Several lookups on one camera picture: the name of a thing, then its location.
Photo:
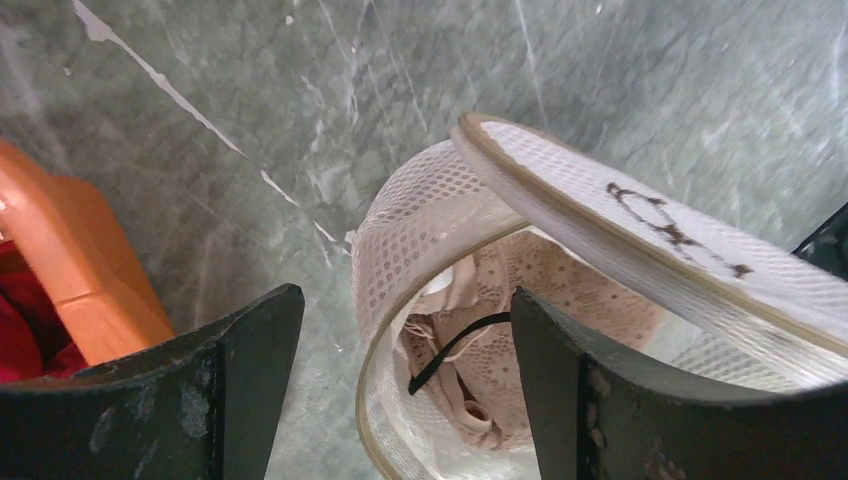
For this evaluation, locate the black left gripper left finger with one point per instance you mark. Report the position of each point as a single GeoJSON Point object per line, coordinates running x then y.
{"type": "Point", "coordinates": [203, 405]}

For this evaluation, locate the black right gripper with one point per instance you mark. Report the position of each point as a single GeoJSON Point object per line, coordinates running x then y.
{"type": "Point", "coordinates": [826, 247]}

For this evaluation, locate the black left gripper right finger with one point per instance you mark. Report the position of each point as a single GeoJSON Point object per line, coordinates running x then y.
{"type": "Point", "coordinates": [601, 410]}

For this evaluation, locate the beige lace bra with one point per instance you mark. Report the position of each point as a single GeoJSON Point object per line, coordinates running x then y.
{"type": "Point", "coordinates": [459, 336]}

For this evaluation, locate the red cloth garment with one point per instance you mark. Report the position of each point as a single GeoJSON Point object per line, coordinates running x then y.
{"type": "Point", "coordinates": [34, 341]}

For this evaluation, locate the orange plastic basin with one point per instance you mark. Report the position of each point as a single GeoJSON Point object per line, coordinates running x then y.
{"type": "Point", "coordinates": [71, 240]}

